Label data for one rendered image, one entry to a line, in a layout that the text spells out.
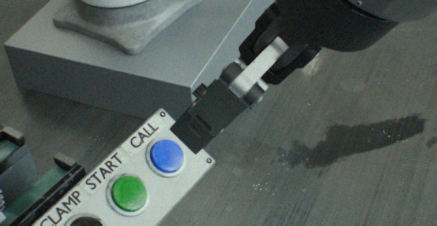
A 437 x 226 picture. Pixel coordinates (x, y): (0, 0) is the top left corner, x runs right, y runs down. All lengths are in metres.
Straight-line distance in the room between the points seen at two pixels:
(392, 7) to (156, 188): 0.30
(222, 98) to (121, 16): 0.63
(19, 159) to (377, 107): 0.52
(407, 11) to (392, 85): 0.75
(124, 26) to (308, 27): 0.69
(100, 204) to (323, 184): 0.43
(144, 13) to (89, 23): 0.09
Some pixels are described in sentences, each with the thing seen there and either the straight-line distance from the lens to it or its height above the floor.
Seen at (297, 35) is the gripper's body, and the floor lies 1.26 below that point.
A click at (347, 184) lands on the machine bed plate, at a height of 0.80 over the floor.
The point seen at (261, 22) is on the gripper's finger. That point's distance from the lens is 0.39.
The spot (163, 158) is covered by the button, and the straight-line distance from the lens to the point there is 0.56.
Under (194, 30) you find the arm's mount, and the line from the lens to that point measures 1.03.
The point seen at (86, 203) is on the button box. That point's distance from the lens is 0.53.
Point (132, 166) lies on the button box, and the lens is 0.56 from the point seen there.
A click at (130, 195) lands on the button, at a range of 0.54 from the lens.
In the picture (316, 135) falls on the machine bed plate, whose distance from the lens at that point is 0.97.
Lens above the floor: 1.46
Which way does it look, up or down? 40 degrees down
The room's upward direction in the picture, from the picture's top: 5 degrees counter-clockwise
